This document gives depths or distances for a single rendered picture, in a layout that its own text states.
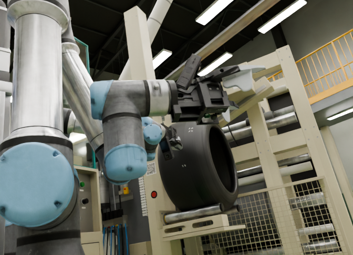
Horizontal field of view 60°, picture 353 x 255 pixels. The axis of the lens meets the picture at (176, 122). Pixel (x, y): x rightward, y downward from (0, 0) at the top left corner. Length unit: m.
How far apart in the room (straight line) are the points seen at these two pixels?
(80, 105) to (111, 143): 0.19
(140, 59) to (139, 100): 1.68
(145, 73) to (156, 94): 1.58
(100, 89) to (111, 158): 0.13
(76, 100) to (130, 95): 0.18
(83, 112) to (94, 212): 1.30
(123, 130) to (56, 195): 0.16
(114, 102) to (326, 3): 12.06
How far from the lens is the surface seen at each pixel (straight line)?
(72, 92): 0.74
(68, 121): 1.19
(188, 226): 1.69
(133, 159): 0.54
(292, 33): 12.74
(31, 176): 0.50
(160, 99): 0.60
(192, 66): 0.68
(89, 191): 1.98
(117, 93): 0.58
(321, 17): 12.38
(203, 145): 1.61
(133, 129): 0.56
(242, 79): 0.64
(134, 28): 2.43
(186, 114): 0.62
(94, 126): 0.70
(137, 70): 2.23
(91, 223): 1.95
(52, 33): 0.66
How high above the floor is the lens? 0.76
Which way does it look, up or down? 21 degrees up
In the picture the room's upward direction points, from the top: 10 degrees counter-clockwise
